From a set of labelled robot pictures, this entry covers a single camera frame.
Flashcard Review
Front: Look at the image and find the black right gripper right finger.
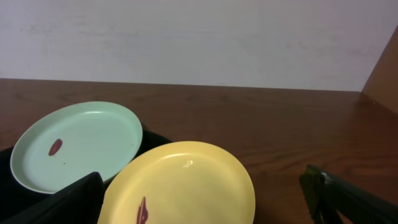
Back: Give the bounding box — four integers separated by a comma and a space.
299, 165, 397, 224

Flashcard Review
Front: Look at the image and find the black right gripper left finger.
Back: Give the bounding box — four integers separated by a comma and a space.
1, 172, 105, 223

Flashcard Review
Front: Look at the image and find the mint green plate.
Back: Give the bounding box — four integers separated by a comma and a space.
10, 101, 143, 194

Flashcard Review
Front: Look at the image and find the yellow plate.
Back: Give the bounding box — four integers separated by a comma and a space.
98, 141, 256, 224

